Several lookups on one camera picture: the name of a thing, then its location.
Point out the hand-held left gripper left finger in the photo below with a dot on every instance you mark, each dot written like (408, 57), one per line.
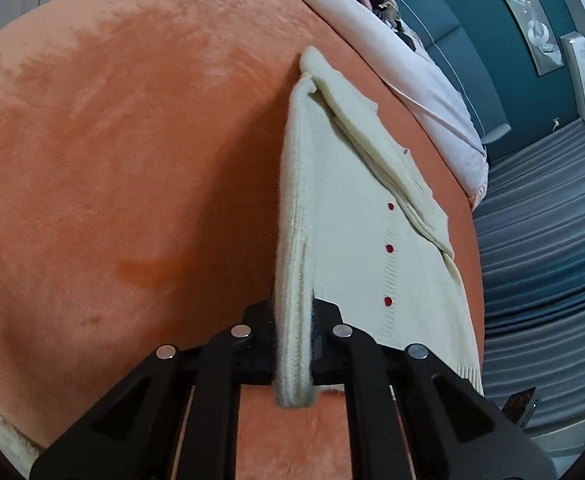
(257, 342)

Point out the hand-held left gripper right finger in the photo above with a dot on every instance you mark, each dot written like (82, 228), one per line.
(328, 352)

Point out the cream knit cardigan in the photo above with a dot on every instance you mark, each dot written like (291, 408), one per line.
(342, 240)

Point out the small dark device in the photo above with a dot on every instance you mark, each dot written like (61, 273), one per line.
(522, 407)

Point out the orange plush blanket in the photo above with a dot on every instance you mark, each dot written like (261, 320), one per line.
(122, 160)

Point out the grey-blue curtain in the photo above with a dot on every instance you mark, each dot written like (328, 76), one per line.
(547, 260)

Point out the cream fluffy fabric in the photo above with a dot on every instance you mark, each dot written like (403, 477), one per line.
(2, 425)

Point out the pale pink duvet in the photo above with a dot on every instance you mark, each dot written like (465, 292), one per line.
(402, 70)

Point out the blue upholstered headboard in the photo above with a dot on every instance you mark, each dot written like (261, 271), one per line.
(452, 20)

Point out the white wall fixture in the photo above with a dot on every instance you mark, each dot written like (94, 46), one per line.
(579, 75)

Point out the silver wall picture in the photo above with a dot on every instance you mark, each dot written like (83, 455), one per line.
(537, 30)

